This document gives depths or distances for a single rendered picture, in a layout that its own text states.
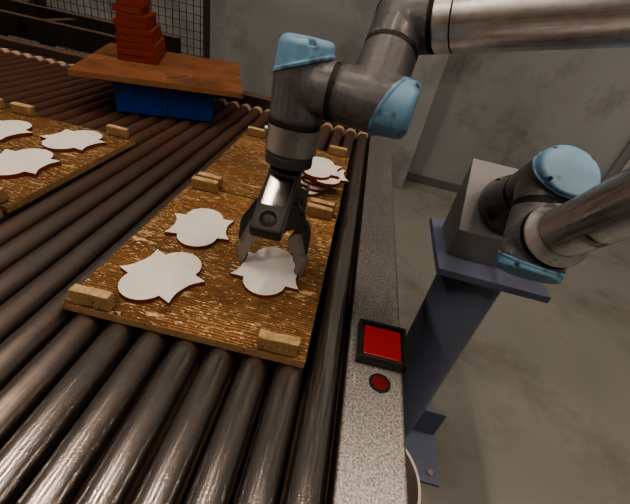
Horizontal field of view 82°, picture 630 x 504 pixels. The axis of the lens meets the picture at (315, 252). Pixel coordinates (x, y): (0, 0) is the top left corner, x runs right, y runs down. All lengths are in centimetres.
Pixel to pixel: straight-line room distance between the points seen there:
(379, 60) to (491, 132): 330
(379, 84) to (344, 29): 310
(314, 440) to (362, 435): 6
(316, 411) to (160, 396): 19
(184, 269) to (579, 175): 72
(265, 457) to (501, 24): 56
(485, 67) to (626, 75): 106
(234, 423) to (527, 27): 56
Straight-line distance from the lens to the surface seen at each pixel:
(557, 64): 379
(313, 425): 49
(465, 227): 95
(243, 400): 50
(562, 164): 82
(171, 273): 62
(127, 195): 90
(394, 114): 48
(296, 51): 50
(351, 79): 49
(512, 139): 384
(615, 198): 58
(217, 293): 59
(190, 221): 74
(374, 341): 58
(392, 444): 51
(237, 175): 96
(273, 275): 62
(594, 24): 53
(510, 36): 53
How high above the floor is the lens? 134
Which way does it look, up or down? 35 degrees down
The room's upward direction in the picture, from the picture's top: 13 degrees clockwise
